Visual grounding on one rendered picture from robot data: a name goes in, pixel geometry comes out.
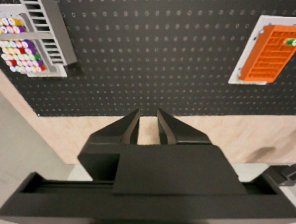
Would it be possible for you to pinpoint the orange tube rack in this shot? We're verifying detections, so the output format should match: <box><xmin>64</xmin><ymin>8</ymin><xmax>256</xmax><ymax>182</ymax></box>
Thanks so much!
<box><xmin>237</xmin><ymin>25</ymin><xmax>296</xmax><ymax>82</ymax></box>

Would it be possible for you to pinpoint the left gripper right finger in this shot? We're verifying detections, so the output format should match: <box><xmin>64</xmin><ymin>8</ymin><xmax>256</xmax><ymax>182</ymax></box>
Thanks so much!
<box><xmin>157</xmin><ymin>107</ymin><xmax>214</xmax><ymax>145</ymax></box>

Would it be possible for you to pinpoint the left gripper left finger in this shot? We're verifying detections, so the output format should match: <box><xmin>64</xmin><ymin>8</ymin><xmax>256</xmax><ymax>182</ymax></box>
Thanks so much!
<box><xmin>84</xmin><ymin>107</ymin><xmax>140</xmax><ymax>144</ymax></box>

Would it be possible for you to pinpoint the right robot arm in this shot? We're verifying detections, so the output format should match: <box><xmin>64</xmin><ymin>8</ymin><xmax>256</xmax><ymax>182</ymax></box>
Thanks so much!
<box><xmin>289</xmin><ymin>173</ymin><xmax>296</xmax><ymax>182</ymax></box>

